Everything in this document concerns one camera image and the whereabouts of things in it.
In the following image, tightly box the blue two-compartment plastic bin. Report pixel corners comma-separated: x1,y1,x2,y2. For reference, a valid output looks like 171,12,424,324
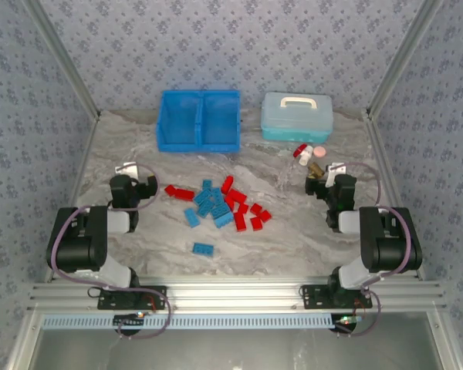
156,89,242,154

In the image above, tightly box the black controller board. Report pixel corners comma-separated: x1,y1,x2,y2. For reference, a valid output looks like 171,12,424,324
333,314,363,333
113,311,147,333

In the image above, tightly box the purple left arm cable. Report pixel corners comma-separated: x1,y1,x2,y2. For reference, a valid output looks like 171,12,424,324
50,163,174,341

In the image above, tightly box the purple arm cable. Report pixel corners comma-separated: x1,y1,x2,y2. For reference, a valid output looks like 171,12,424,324
50,163,174,341
337,161,414,338

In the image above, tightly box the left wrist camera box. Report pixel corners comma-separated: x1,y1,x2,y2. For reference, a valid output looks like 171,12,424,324
114,161,139,180

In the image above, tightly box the white valve with red handle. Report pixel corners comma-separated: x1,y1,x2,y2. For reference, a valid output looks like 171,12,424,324
292,143,314,167

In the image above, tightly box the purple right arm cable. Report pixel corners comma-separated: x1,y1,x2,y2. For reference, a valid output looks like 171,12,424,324
337,161,414,338

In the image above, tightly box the aluminium table side rail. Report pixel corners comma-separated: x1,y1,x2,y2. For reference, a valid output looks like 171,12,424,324
43,110,101,282
364,109,426,281

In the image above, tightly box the translucent blue case with handle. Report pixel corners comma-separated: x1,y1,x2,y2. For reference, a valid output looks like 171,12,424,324
260,91,335,143

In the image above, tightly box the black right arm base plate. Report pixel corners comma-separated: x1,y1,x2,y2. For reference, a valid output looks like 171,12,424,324
301,284,373,311

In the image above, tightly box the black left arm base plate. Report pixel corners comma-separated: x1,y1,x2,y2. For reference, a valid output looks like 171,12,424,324
97,284,167,311

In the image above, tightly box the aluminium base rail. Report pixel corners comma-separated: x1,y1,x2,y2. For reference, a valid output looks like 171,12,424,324
26,275,447,312

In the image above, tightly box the aluminium frame post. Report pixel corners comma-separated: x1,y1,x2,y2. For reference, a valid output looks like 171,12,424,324
365,0,444,119
22,0,102,121

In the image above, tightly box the slotted light blue cable duct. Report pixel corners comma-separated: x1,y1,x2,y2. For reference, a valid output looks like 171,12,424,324
42,312,336,331

